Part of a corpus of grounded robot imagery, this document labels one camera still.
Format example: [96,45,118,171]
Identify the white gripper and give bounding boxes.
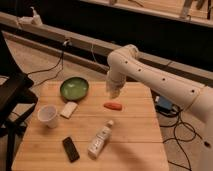
[106,79,124,99]

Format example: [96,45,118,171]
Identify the green ceramic bowl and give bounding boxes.
[60,77,89,101]

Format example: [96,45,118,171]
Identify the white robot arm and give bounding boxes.
[106,44,213,171]

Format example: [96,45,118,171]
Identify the orange red oblong object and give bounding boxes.
[103,102,122,111]

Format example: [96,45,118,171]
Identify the white rectangular block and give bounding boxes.
[60,102,77,119]

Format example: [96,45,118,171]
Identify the white plastic bottle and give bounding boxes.
[87,120,114,159]

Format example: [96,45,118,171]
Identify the blue power box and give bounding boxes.
[155,96,172,113]

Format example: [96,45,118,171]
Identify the white plastic cup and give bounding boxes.
[37,105,58,128]

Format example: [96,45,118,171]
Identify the black office chair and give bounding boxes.
[0,30,38,171]

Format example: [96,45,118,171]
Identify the white cable with plug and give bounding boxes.
[89,43,109,73]

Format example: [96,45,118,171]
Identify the black cable on floor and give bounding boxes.
[26,41,72,88]

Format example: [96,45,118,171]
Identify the black floor cables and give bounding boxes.
[159,104,204,171]

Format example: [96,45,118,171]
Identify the grey metal rail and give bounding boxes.
[0,12,213,88]

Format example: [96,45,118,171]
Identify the white device on rail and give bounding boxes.
[16,6,43,26]

